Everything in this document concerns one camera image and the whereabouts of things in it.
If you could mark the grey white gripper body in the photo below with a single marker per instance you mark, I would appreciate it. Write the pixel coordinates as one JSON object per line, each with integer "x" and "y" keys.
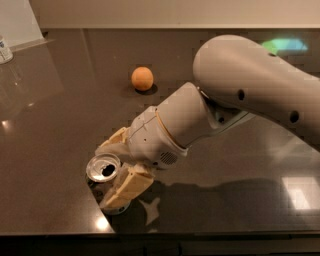
{"x": 150, "y": 139}

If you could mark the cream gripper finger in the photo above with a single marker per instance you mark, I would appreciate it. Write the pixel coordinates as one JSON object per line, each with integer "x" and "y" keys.
{"x": 117, "y": 144}
{"x": 131, "y": 181}

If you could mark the green white 7up can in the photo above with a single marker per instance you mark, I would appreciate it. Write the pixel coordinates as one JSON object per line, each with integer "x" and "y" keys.
{"x": 101, "y": 172}

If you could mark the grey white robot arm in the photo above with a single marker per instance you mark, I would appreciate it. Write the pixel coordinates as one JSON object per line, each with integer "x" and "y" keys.
{"x": 235, "y": 79}

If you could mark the orange fruit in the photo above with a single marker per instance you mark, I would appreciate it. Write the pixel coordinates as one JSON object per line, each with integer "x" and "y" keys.
{"x": 142, "y": 78}

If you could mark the white bottle at left edge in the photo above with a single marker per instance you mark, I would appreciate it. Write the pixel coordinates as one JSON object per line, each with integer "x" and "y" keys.
{"x": 6, "y": 54}

